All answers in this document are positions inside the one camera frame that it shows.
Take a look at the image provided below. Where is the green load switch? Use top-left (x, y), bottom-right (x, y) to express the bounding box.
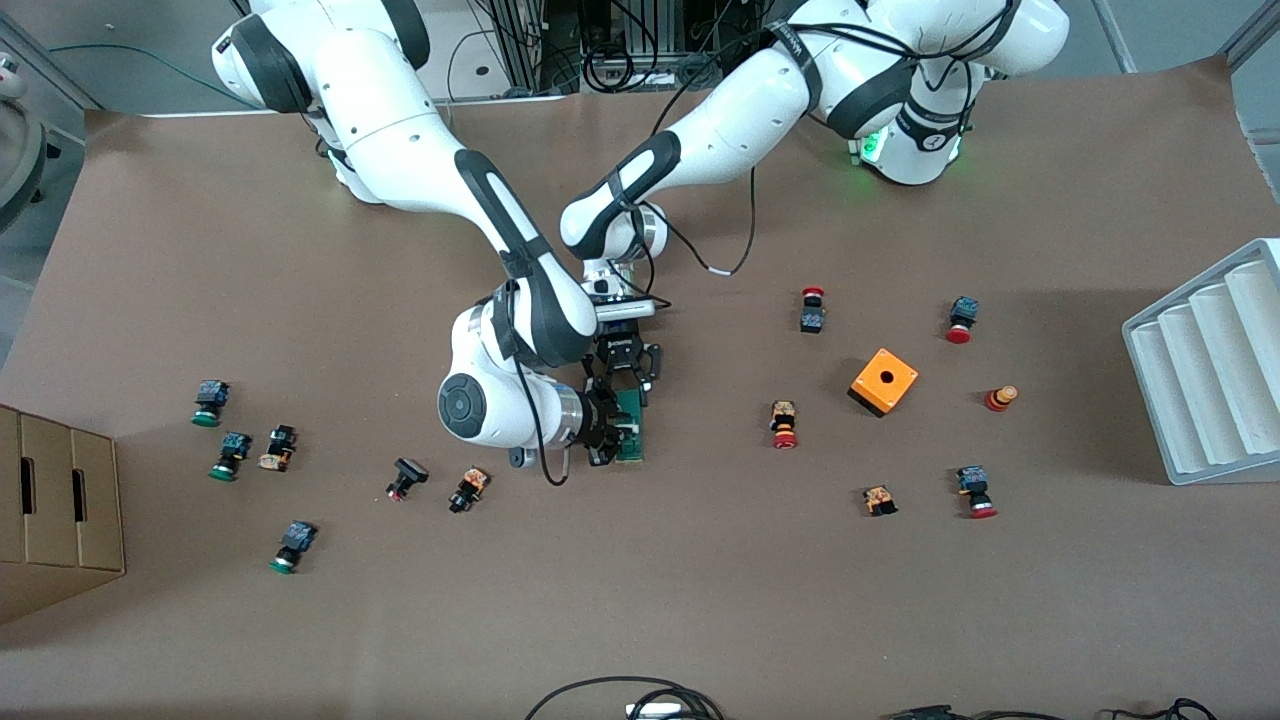
top-left (612, 388), bottom-right (648, 463)

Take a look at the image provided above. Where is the brown paper table cover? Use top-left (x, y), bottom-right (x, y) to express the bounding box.
top-left (0, 55), bottom-right (1280, 720)

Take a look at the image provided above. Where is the black rectangular pushbutton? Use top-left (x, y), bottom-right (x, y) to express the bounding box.
top-left (385, 457), bottom-right (430, 503)

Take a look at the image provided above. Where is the green mushroom pushbutton blue block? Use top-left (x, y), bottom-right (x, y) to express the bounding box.
top-left (268, 520), bottom-right (319, 576)
top-left (208, 431), bottom-right (253, 483)
top-left (191, 379), bottom-right (231, 429)

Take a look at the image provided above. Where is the wide red mushroom emergency button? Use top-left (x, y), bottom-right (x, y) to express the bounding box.
top-left (955, 465), bottom-right (999, 520)

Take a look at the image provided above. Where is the brown cardboard bin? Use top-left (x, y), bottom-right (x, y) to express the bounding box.
top-left (18, 412), bottom-right (79, 613)
top-left (0, 403), bottom-right (26, 626)
top-left (70, 428), bottom-right (128, 593)

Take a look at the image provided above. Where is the grey slotted tray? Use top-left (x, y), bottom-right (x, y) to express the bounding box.
top-left (1121, 237), bottom-right (1280, 487)

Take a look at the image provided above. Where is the white grey round machine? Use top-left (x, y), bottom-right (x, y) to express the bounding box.
top-left (0, 50), bottom-right (49, 236)

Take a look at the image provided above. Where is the black selector switch orange block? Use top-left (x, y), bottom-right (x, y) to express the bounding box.
top-left (447, 467), bottom-right (491, 515)

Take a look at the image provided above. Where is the black looped cable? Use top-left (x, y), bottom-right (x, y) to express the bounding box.
top-left (523, 676), bottom-right (726, 720)

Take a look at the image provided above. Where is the orange button enclosure box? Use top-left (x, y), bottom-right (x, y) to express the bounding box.
top-left (847, 347), bottom-right (920, 419)

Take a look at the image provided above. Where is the equipment rack with cables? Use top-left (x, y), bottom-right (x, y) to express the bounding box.
top-left (470, 0), bottom-right (791, 101)

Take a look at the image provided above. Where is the black flat cable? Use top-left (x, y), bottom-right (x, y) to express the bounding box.
top-left (880, 704), bottom-right (1066, 720)

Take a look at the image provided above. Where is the green cable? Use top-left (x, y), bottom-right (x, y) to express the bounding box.
top-left (45, 42), bottom-right (256, 109)

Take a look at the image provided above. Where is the aluminium frame profile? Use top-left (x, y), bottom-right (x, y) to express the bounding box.
top-left (1220, 0), bottom-right (1280, 71)
top-left (1090, 0), bottom-right (1139, 76)

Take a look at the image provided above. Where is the black coiled cable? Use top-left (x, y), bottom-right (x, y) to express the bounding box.
top-left (1110, 697), bottom-right (1219, 720)

